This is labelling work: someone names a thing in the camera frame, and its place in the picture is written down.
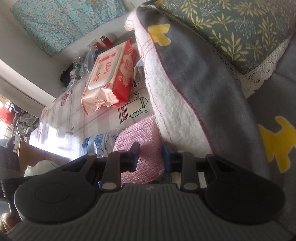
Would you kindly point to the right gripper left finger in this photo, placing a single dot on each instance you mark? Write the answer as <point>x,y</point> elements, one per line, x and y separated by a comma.
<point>118,162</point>

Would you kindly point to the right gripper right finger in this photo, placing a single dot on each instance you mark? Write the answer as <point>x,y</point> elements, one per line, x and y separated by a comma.
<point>184,163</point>

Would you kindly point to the pink knitted cloth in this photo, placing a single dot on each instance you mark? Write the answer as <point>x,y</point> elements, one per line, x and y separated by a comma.
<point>150,164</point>

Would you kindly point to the person's left hand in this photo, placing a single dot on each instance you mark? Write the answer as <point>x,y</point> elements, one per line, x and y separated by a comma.
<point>8,222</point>

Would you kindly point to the blue white plastic package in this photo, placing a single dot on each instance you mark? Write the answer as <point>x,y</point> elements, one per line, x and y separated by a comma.
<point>101,144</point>

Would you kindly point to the white grey folded blanket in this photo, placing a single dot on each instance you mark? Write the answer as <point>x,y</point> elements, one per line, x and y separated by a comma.
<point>198,104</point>

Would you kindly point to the pink checked tablecloth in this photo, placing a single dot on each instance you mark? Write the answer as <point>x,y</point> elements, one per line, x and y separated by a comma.
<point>64,125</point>

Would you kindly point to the white plastic bag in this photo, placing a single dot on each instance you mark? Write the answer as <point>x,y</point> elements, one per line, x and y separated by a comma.
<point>41,167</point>

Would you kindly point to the red wet wipes pack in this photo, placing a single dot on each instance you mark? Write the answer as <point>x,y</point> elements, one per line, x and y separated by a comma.
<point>110,82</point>

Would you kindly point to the brown cardboard box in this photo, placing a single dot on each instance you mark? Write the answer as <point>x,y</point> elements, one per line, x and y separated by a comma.
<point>29,156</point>

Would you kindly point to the clear plastic bag clutter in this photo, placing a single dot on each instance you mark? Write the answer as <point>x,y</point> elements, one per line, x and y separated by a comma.
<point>81,65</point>

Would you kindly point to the red thermos bottle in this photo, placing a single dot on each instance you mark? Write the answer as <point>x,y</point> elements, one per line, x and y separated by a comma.
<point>106,42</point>

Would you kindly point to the green leaf pattern pillow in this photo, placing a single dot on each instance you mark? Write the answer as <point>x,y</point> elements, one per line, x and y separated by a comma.
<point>252,34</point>

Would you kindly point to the teal floral wall cloth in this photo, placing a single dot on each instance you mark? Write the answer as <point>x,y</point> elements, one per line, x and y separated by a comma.
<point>55,24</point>

